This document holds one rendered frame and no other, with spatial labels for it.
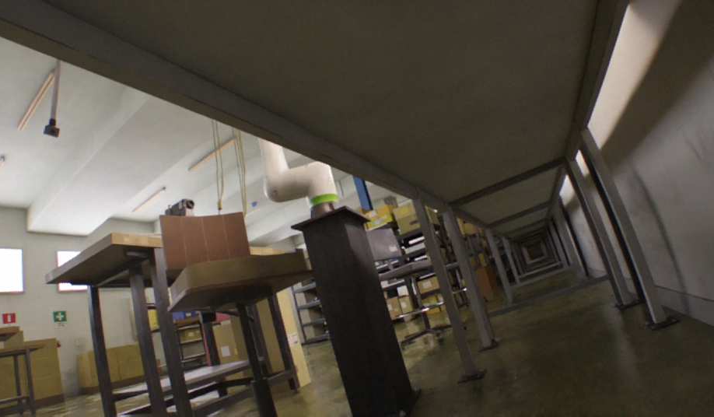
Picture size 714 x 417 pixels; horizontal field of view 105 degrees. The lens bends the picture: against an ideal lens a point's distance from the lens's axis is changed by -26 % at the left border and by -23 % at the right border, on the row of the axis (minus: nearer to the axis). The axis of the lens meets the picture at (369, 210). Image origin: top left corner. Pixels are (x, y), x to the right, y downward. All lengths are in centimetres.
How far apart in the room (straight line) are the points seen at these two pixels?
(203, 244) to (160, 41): 89
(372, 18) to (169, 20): 33
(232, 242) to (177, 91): 86
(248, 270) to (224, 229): 50
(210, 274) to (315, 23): 61
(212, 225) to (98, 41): 95
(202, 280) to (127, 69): 51
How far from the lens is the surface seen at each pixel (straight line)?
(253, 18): 61
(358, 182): 774
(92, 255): 188
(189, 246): 136
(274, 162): 151
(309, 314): 749
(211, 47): 65
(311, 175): 145
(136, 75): 60
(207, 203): 926
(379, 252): 321
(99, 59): 58
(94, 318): 235
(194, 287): 89
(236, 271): 92
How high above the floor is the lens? 42
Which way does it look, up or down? 15 degrees up
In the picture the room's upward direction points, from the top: 17 degrees counter-clockwise
